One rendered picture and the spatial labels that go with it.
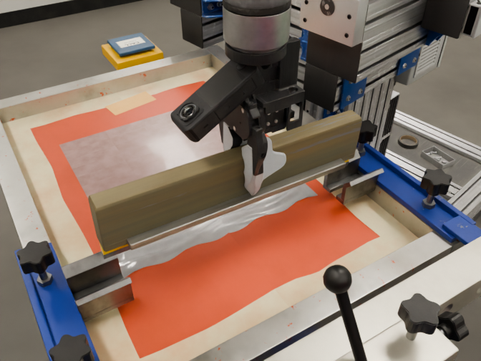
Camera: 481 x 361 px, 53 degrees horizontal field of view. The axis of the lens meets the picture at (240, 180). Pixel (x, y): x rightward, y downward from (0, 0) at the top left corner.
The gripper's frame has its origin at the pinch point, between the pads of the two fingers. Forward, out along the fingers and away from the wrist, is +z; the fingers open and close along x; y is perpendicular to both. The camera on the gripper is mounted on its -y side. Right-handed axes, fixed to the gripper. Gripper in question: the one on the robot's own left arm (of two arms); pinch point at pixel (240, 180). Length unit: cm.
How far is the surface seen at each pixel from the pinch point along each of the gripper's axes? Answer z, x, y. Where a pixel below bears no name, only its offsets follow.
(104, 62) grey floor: 109, 267, 52
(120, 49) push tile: 12, 74, 8
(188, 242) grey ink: 13.0, 4.5, -6.9
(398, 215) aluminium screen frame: 12.5, -8.6, 25.2
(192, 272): 13.4, -0.9, -8.9
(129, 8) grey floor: 110, 352, 103
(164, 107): 13.5, 44.2, 6.9
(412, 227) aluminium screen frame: 12.4, -11.7, 25.2
